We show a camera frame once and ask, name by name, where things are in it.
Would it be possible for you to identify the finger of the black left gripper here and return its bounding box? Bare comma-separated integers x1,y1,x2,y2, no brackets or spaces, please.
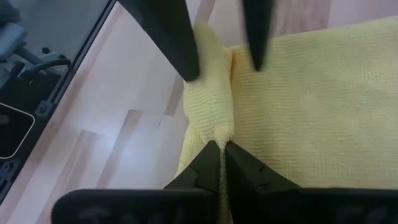
242,0,276,72
118,0,201,82

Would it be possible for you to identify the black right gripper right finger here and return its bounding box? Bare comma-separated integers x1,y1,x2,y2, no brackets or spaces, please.
225,140,301,224

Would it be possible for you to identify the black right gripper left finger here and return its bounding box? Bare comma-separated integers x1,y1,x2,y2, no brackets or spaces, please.
163,140,221,224

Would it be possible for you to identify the yellow microfiber towel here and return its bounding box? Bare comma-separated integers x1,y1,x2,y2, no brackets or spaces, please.
174,17,398,224

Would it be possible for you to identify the black panel with white rim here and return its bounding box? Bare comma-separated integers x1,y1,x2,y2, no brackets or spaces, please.
0,102,35,160

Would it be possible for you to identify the black cable beside table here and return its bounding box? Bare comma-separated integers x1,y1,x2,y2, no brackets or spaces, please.
18,58,73,79

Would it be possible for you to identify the black aluminium table frame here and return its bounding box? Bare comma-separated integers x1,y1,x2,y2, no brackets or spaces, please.
0,0,118,205

